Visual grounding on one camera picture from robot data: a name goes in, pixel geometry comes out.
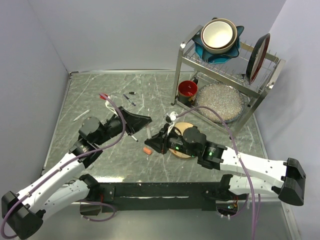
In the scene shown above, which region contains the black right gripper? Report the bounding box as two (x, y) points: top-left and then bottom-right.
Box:
(144, 121), (199, 157)

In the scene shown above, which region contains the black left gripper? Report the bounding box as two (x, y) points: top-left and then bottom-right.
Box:
(95, 106), (153, 146)

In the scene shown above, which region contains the white marker with pink end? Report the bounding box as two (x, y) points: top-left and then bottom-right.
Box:
(146, 126), (152, 139)

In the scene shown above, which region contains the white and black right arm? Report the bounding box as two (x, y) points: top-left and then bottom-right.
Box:
(144, 126), (306, 206)

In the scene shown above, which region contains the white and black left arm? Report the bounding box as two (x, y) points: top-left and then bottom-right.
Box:
(0, 106), (152, 240)

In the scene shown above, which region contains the blue pen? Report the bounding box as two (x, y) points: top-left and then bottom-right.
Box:
(123, 94), (136, 107)

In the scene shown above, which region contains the tan decorated plate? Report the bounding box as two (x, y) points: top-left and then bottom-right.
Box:
(169, 122), (194, 159)

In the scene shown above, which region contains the red and black mug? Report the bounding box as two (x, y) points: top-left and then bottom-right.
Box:
(177, 78), (199, 107)

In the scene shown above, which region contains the white marker with green end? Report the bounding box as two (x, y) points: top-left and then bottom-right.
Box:
(73, 109), (91, 122)

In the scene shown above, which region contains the black base beam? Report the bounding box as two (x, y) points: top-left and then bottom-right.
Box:
(85, 182), (247, 211)

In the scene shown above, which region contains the speckled glass plate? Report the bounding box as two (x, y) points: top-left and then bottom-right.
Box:
(194, 82), (245, 124)

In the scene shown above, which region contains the steel dish rack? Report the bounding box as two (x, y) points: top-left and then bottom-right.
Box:
(170, 25), (286, 135)

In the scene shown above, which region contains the blue wavy bowl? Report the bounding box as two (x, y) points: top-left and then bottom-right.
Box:
(192, 17), (245, 64)

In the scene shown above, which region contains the cream bowl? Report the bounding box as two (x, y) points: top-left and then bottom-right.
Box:
(200, 18), (238, 54)

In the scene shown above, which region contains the dark red-rimmed plate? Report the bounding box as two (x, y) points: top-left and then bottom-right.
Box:
(245, 33), (271, 85)

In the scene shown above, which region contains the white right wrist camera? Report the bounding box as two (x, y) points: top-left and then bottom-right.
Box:
(164, 111), (179, 135)

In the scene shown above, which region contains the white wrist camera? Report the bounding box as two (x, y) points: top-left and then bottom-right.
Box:
(99, 93), (117, 112)
(164, 111), (179, 135)

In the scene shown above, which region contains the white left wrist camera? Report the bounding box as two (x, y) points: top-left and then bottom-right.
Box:
(99, 93), (117, 112)

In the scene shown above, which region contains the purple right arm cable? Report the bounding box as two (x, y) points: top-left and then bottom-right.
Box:
(178, 106), (262, 218)

